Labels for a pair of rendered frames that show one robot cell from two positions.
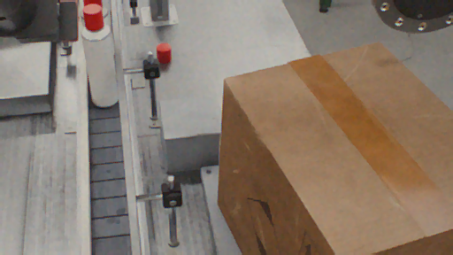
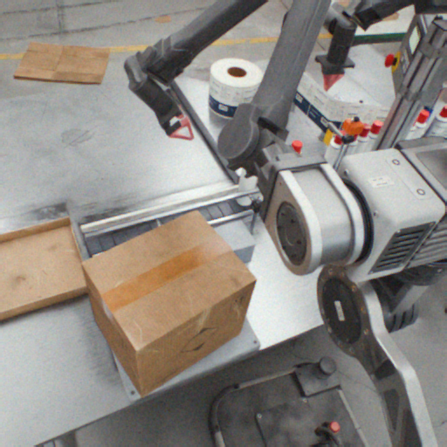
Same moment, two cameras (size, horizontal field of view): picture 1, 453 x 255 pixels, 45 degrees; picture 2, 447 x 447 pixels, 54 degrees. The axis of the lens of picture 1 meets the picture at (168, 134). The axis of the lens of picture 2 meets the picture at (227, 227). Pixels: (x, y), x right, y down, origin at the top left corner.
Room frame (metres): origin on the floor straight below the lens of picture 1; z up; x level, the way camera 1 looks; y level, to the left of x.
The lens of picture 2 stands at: (0.30, -0.74, 1.91)
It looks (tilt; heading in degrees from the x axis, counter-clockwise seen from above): 50 degrees down; 62
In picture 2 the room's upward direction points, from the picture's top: 10 degrees clockwise
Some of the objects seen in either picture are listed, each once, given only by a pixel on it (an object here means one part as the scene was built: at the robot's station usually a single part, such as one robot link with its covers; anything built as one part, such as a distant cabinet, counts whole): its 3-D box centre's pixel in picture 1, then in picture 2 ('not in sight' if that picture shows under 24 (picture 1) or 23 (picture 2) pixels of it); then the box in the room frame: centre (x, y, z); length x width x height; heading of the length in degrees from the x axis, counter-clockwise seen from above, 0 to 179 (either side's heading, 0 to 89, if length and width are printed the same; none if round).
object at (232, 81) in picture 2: not in sight; (234, 88); (0.96, 0.63, 0.95); 0.20 x 0.20 x 0.14
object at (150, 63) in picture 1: (141, 88); (251, 210); (0.79, 0.05, 0.91); 0.07 x 0.03 x 0.16; 95
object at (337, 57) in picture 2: not in sight; (337, 53); (1.06, 0.22, 1.32); 0.10 x 0.07 x 0.07; 179
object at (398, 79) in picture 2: not in sight; (424, 55); (1.23, 0.08, 1.38); 0.17 x 0.10 x 0.19; 60
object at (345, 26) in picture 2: not in sight; (343, 31); (1.06, 0.23, 1.38); 0.07 x 0.06 x 0.07; 89
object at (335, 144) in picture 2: not in sight; (332, 156); (1.12, 0.15, 0.98); 0.05 x 0.05 x 0.20
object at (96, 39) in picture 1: (99, 57); (248, 178); (0.80, 0.12, 0.98); 0.05 x 0.05 x 0.20
